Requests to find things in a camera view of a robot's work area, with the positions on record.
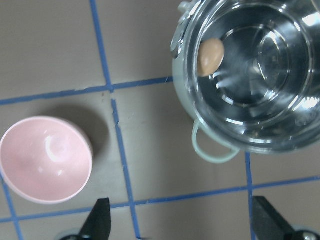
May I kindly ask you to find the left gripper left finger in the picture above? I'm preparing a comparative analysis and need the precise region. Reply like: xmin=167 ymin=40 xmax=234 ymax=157
xmin=78 ymin=198 xmax=111 ymax=240

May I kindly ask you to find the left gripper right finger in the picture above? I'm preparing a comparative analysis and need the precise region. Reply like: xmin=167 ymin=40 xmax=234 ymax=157
xmin=251 ymin=196 xmax=300 ymax=240

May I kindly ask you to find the brown egg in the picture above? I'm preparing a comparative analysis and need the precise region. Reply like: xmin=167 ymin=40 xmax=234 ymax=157
xmin=197 ymin=38 xmax=225 ymax=77

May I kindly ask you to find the pale green electric pot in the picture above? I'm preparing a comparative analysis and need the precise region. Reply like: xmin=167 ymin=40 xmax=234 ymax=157
xmin=170 ymin=0 xmax=320 ymax=164

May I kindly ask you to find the pink bowl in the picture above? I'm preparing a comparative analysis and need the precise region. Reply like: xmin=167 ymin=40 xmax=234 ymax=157
xmin=0 ymin=116 xmax=93 ymax=205

